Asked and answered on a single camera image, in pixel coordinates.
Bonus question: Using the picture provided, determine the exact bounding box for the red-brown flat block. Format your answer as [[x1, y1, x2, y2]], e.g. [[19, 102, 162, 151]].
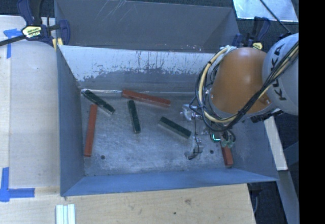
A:
[[220, 145, 235, 168], [83, 104, 99, 157], [121, 89, 172, 108]]

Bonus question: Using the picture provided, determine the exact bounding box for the pale wood board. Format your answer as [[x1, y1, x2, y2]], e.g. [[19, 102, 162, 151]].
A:
[[9, 16, 61, 189]]

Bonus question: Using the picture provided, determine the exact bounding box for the grey metal bin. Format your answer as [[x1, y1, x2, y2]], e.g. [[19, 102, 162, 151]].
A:
[[53, 0, 280, 197]]

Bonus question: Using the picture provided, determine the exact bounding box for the black cylinder on white bracket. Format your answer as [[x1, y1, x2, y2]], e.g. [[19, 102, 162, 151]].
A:
[[250, 109, 284, 124]]

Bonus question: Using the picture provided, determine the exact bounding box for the dark green flat block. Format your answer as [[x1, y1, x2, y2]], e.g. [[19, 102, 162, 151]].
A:
[[157, 116, 192, 140], [82, 89, 116, 115], [127, 100, 142, 134]]

